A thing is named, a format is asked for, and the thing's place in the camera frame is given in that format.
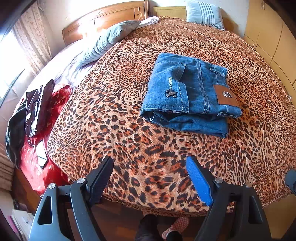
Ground leopard print bedspread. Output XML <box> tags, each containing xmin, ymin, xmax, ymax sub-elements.
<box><xmin>48</xmin><ymin>19</ymin><xmax>295</xmax><ymax>216</ymax></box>

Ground wooden wardrobe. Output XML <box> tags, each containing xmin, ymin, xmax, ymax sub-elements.
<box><xmin>243</xmin><ymin>1</ymin><xmax>295</xmax><ymax>102</ymax></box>

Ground wooden headboard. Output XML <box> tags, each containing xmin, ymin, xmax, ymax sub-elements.
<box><xmin>62</xmin><ymin>1</ymin><xmax>149</xmax><ymax>46</ymax></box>

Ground light blue striped pillow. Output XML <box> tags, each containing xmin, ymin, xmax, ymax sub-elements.
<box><xmin>185</xmin><ymin>1</ymin><xmax>225</xmax><ymax>31</ymax></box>

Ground dark maroon garment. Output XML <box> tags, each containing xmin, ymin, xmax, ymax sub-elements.
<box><xmin>5</xmin><ymin>79</ymin><xmax>55</xmax><ymax>168</ymax></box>

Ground blue denim jeans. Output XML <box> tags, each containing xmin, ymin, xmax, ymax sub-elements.
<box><xmin>140</xmin><ymin>53</ymin><xmax>242</xmax><ymax>138</ymax></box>

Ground white lilac bed sheet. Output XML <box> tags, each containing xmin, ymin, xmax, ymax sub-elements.
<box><xmin>17</xmin><ymin>16</ymin><xmax>159</xmax><ymax>105</ymax></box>

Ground pink checkered slipper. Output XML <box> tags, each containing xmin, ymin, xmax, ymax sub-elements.
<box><xmin>162</xmin><ymin>217</ymin><xmax>190</xmax><ymax>241</ymax></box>

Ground red patterned cloth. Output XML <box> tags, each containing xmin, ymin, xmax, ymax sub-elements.
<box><xmin>20</xmin><ymin>85</ymin><xmax>72</xmax><ymax>195</ymax></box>

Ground grey blue pillow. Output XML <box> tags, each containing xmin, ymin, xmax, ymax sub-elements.
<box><xmin>76</xmin><ymin>21</ymin><xmax>140</xmax><ymax>69</ymax></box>

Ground patterned window curtain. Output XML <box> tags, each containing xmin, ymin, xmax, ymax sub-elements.
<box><xmin>12</xmin><ymin>2</ymin><xmax>52</xmax><ymax>76</ymax></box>

